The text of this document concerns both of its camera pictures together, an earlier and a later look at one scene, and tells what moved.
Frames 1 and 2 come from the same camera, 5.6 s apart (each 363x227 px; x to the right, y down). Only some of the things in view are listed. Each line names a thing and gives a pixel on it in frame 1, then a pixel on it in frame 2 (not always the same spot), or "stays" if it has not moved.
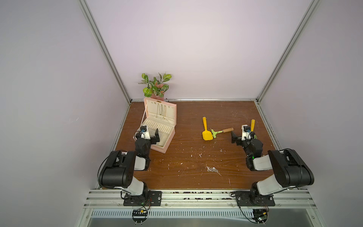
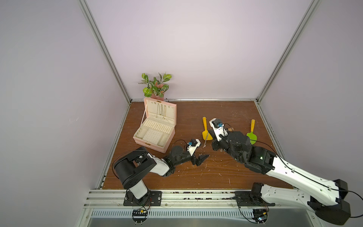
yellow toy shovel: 207,135 stays
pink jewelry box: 161,115 stays
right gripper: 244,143 → 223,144
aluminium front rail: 198,199 stays
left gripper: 152,141 → 197,163
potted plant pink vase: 154,89 stays
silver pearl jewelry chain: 212,169 → 205,139
